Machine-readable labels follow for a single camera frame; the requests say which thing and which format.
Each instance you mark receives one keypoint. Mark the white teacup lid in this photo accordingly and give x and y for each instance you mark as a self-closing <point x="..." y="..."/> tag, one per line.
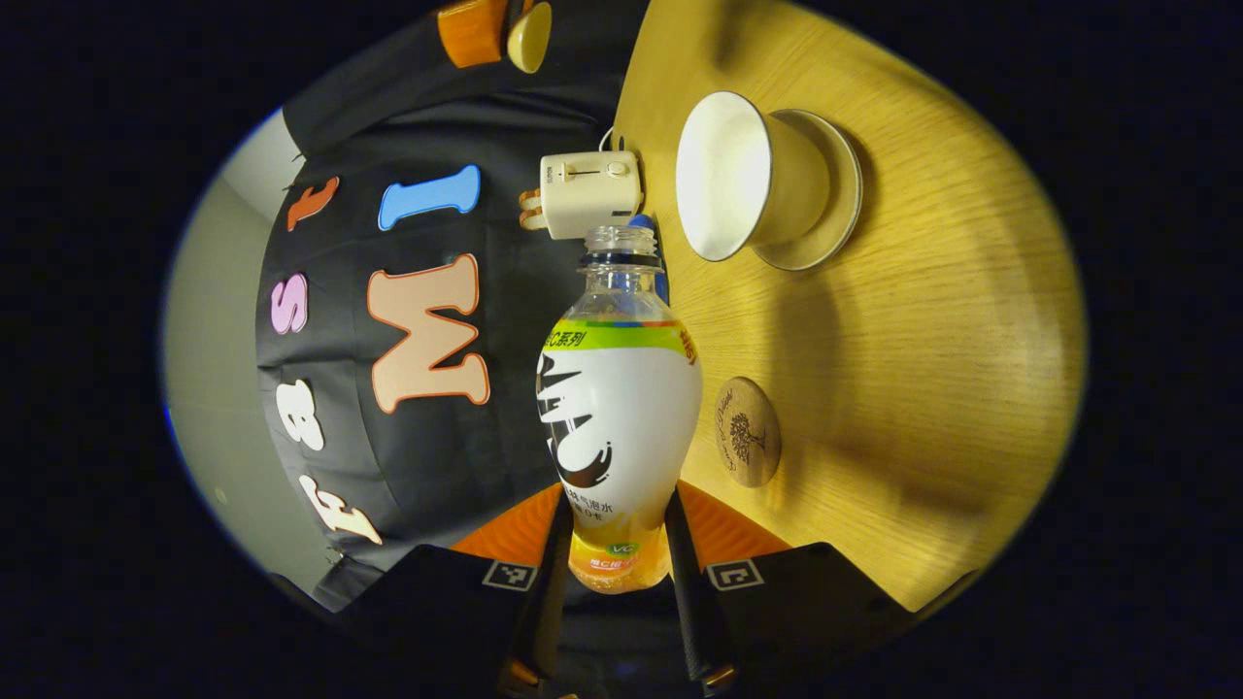
<point x="529" y="39"/>

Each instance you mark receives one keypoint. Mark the toast slice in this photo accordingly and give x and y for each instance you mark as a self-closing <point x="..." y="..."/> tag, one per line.
<point x="531" y="220"/>
<point x="530" y="199"/>

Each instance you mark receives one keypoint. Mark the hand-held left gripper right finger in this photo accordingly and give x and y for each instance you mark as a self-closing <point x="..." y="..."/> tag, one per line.
<point x="685" y="602"/>

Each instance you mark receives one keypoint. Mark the blue towel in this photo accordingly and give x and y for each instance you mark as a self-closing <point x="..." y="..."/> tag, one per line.
<point x="664" y="286"/>

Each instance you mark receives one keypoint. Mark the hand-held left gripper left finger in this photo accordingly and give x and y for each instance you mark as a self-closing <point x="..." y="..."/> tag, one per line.
<point x="555" y="602"/>

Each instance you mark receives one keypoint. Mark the white teacup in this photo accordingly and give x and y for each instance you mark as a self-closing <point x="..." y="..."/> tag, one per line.
<point x="728" y="175"/>

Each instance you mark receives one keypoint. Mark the white toaster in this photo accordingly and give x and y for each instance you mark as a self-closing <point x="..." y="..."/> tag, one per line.
<point x="587" y="194"/>

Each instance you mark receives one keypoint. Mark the round cork coaster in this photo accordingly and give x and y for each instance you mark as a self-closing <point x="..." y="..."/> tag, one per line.
<point x="748" y="432"/>

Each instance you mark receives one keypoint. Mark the white saucer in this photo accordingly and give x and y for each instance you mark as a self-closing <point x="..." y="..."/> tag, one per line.
<point x="843" y="184"/>

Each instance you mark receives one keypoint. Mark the white orange water bottle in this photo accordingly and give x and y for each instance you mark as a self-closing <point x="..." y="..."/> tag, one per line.
<point x="621" y="417"/>

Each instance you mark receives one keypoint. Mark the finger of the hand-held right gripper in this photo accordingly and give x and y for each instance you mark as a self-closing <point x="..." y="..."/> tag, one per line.
<point x="471" y="34"/>

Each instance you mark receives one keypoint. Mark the black backdrop cloth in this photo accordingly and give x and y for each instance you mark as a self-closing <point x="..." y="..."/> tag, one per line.
<point x="437" y="456"/>

